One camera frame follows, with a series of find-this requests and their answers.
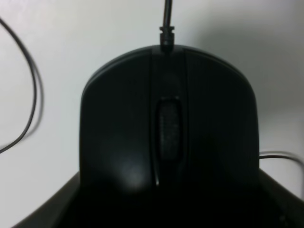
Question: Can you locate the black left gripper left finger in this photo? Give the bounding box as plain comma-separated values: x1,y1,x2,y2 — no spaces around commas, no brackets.
14,172,80,228

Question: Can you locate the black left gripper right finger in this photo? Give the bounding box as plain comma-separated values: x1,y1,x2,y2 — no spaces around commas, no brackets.
259,170,304,228

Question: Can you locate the black computer mouse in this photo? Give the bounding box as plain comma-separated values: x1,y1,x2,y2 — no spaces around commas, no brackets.
79,46,259,228

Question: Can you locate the black mouse cable with USB plug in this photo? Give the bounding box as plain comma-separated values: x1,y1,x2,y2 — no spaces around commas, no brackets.
0,0,304,167

